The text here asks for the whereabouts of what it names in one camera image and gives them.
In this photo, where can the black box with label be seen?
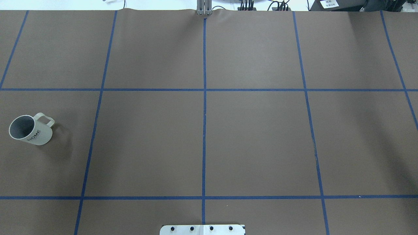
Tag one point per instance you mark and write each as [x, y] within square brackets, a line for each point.
[356, 5]

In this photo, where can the grey metal camera post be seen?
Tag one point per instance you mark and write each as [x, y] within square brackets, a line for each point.
[204, 7]

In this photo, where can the white ribbed mug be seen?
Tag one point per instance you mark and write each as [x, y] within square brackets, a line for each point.
[36, 130]

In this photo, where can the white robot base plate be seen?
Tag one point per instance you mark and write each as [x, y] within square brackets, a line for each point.
[217, 229]

